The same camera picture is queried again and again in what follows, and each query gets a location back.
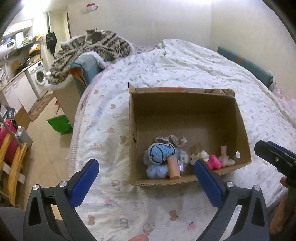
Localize beige lace scrunchie with card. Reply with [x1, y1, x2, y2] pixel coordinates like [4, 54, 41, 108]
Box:
[149, 135, 189, 180]

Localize white frilly socks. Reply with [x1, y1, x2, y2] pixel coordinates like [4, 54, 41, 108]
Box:
[190, 146, 236, 168]

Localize person's right hand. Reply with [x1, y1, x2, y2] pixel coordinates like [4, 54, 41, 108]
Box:
[269, 177, 295, 240]

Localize brown cardboard box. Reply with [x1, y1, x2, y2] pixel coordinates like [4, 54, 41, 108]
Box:
[128, 85, 251, 186]

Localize white patterned bed quilt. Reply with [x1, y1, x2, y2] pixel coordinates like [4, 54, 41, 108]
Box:
[71, 40, 295, 240]

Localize teal cushion at bed foot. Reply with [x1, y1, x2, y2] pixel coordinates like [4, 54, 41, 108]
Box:
[68, 54, 104, 96]

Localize green plastic bin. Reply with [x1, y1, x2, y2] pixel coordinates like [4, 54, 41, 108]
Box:
[47, 115, 73, 133]

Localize brown door mat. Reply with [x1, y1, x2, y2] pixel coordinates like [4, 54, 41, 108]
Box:
[28, 92, 55, 122]

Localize patterned knit blanket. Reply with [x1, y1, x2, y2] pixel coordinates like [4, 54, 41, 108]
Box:
[45, 30, 135, 90]

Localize yellow wooden chair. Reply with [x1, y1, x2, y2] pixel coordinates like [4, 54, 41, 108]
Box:
[1, 134, 28, 206]

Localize blue whale plush scrunchie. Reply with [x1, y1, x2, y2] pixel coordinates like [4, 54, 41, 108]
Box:
[144, 143, 181, 179]

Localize white washing machine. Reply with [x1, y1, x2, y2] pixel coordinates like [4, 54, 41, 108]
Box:
[25, 60, 47, 100]

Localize grey small trash bin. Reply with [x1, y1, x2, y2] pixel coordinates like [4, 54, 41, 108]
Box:
[16, 126, 33, 149]

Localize white kitchen cabinet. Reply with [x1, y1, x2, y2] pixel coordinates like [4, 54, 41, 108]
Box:
[1, 72, 38, 113]

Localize grey trouser leg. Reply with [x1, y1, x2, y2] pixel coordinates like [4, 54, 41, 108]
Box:
[1, 207, 36, 240]

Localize pink soft toy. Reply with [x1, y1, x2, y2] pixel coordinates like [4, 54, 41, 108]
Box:
[207, 155, 222, 170]

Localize teal bolster by wall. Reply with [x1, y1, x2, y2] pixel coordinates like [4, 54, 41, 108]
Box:
[217, 46, 273, 88]

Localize dark hanging garment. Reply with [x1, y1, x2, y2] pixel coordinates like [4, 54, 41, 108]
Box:
[46, 32, 57, 54]

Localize tabby cat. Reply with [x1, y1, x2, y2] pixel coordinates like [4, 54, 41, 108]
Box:
[85, 28, 105, 45]

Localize clear plastic packaged hair accessory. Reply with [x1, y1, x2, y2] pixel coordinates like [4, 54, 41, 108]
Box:
[176, 149, 190, 173]

